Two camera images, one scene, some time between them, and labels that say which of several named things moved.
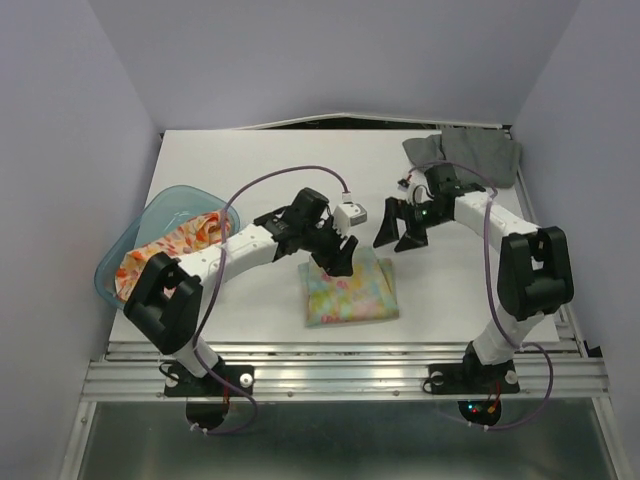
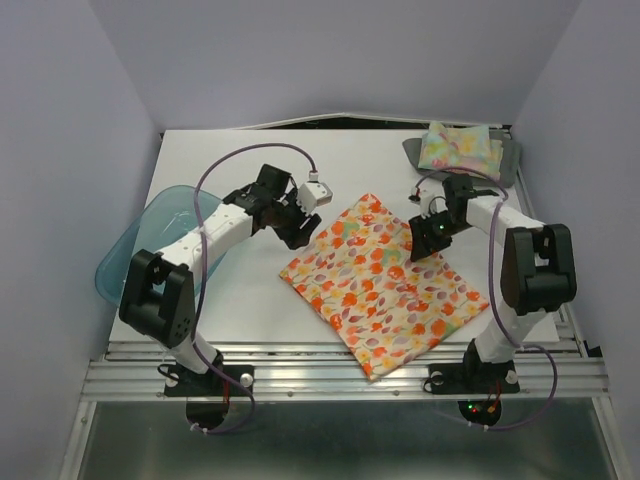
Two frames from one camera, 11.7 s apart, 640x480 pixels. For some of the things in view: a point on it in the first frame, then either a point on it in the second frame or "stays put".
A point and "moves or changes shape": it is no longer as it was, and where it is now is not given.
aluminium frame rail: [134, 370] stays put
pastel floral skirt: [368, 294] to [464, 147]
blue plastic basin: [170, 211] stays put
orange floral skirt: [202, 231] moves or changes shape
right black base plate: [472, 378] stays put
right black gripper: [394, 207] to [422, 241]
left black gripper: [336, 262] to [296, 237]
